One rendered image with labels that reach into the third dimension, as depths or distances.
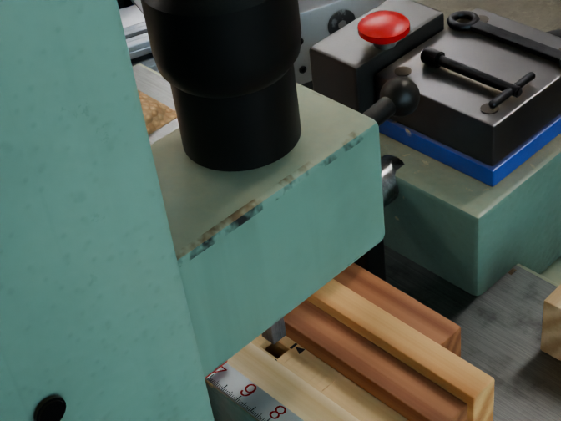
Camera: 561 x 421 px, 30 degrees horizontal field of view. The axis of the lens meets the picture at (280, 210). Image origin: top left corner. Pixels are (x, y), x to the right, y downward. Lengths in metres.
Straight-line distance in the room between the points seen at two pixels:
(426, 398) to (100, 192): 0.23
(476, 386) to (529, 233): 0.16
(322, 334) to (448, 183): 0.12
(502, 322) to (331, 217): 0.17
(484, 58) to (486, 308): 0.14
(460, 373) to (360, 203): 0.09
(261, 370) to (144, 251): 0.19
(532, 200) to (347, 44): 0.14
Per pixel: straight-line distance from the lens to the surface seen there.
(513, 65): 0.62
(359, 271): 0.55
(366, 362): 0.51
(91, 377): 0.35
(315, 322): 0.53
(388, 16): 0.62
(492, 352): 0.58
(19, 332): 0.32
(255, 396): 0.50
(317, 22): 1.16
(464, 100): 0.59
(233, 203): 0.42
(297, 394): 0.50
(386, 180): 0.60
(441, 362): 0.50
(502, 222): 0.59
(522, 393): 0.57
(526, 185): 0.60
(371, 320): 0.52
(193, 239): 0.41
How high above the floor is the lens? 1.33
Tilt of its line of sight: 40 degrees down
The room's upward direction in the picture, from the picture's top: 8 degrees counter-clockwise
